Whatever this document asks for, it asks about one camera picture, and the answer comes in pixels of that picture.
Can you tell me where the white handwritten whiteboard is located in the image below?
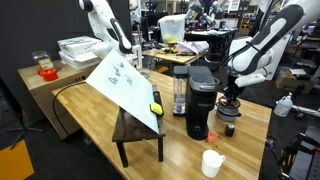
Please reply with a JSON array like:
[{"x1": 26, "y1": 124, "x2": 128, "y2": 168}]
[{"x1": 85, "y1": 49, "x2": 160, "y2": 134}]

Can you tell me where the black tripod stand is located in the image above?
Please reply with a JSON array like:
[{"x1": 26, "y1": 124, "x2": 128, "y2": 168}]
[{"x1": 6, "y1": 109, "x2": 45, "y2": 151}]

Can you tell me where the small orange cup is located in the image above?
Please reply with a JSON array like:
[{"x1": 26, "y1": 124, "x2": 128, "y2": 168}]
[{"x1": 207, "y1": 130, "x2": 218, "y2": 145}]

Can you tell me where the purple cloth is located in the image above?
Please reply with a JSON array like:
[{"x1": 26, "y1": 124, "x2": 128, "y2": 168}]
[{"x1": 176, "y1": 40, "x2": 210, "y2": 55}]

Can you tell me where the wooden table white frame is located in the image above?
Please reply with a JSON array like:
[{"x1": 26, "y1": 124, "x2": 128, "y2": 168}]
[{"x1": 142, "y1": 46, "x2": 214, "y2": 73}]

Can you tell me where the black perforated metal cart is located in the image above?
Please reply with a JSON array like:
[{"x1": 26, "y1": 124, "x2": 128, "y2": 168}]
[{"x1": 276, "y1": 125, "x2": 320, "y2": 180}]

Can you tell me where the white plastic measuring cup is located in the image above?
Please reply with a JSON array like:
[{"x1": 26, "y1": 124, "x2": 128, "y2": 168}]
[{"x1": 200, "y1": 149, "x2": 227, "y2": 179}]

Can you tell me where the black coffee machine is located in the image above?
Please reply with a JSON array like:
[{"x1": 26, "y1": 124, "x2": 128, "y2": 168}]
[{"x1": 172, "y1": 65, "x2": 221, "y2": 141}]

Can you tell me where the orange floor mat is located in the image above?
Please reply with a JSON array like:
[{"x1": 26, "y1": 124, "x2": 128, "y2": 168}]
[{"x1": 0, "y1": 139, "x2": 35, "y2": 180}]

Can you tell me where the red bowl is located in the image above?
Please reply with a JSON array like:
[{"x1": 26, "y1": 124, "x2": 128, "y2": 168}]
[{"x1": 37, "y1": 67, "x2": 60, "y2": 82}]

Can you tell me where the small black pod container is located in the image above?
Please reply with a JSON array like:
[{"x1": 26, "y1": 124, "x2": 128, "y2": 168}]
[{"x1": 224, "y1": 123, "x2": 236, "y2": 138}]

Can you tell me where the flat white box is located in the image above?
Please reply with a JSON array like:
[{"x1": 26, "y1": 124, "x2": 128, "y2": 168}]
[
  {"x1": 58, "y1": 49, "x2": 101, "y2": 71},
  {"x1": 57, "y1": 35, "x2": 103, "y2": 58}
]

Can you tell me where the black hanging table cable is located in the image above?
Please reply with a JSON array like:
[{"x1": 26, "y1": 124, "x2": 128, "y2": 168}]
[{"x1": 52, "y1": 80, "x2": 88, "y2": 138}]

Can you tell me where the clear plastic storage bin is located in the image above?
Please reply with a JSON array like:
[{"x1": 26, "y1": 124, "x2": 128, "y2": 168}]
[{"x1": 157, "y1": 13, "x2": 188, "y2": 45}]

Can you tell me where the white spray bottle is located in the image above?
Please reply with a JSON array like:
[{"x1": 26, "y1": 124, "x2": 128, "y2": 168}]
[{"x1": 273, "y1": 92, "x2": 294, "y2": 118}]

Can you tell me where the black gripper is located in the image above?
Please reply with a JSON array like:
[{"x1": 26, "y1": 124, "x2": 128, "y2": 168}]
[{"x1": 223, "y1": 75, "x2": 247, "y2": 105}]

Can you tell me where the small grey pot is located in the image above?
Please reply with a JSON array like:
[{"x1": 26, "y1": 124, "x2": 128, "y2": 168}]
[{"x1": 215, "y1": 104, "x2": 243, "y2": 123}]

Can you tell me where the large cardboard box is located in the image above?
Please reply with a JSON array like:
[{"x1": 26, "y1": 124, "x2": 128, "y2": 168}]
[{"x1": 17, "y1": 59, "x2": 101, "y2": 141}]

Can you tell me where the small cardboard box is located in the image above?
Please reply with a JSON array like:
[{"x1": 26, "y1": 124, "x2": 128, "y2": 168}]
[{"x1": 274, "y1": 68, "x2": 313, "y2": 93}]

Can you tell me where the dark wooden stool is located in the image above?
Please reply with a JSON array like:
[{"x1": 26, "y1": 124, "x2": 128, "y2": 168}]
[{"x1": 111, "y1": 84, "x2": 167, "y2": 169}]

